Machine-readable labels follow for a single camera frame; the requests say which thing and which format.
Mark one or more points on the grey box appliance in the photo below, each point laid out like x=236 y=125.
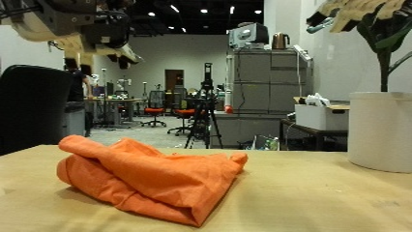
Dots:
x=248 y=35

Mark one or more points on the orange cloth garment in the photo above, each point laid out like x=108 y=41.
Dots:
x=150 y=180

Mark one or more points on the office chair with red seat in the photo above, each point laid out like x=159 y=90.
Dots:
x=155 y=111
x=183 y=114

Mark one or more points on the grey metal cabinet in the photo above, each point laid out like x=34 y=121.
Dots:
x=268 y=80

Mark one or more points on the copper kettle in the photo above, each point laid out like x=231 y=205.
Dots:
x=280 y=41

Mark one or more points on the black chair backrest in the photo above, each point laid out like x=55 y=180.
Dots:
x=30 y=106

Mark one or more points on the white storage box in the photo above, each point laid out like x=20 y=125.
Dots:
x=322 y=116

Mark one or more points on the wooden office desk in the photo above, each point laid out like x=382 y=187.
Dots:
x=114 y=108

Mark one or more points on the person in black shirt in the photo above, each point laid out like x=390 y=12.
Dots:
x=78 y=87

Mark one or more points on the white round plant pot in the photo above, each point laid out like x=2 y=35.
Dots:
x=382 y=130

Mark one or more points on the grey waste bin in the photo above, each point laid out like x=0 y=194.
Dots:
x=75 y=119

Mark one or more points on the white power strip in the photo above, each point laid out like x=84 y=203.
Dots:
x=303 y=52

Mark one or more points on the small red orange object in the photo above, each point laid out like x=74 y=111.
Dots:
x=228 y=109

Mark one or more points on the green leafy plant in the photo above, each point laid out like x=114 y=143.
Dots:
x=383 y=58

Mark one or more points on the black camera tripod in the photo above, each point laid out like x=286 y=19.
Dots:
x=206 y=119

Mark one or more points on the dark side table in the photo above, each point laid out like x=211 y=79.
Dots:
x=311 y=133

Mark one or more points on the brown door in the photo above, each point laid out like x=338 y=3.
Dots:
x=174 y=82

